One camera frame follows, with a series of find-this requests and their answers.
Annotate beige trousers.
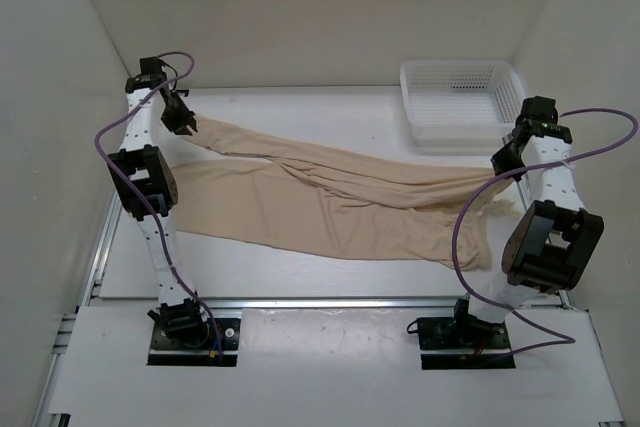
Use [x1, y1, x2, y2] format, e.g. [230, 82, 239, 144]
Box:
[173, 117, 516, 270]

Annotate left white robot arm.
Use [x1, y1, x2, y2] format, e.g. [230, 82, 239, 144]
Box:
[108, 55, 211, 349]

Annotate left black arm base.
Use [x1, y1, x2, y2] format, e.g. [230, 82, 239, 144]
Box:
[147, 315, 242, 368]

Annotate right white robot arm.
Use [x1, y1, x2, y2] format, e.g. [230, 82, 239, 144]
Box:
[449, 96, 604, 347]

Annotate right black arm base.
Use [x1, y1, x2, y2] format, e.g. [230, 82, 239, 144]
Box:
[406, 317, 516, 371]

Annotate white plastic basket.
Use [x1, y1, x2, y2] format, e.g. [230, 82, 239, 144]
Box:
[400, 59, 526, 148]

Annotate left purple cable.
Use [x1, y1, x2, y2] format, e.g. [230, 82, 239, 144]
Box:
[93, 50, 224, 366]

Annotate purple cable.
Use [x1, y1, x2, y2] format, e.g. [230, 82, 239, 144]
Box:
[93, 50, 224, 366]
[452, 108, 640, 354]

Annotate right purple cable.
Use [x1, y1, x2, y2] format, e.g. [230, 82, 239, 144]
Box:
[452, 108, 640, 354]

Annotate aluminium rail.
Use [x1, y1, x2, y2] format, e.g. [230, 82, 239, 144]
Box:
[34, 196, 591, 427]

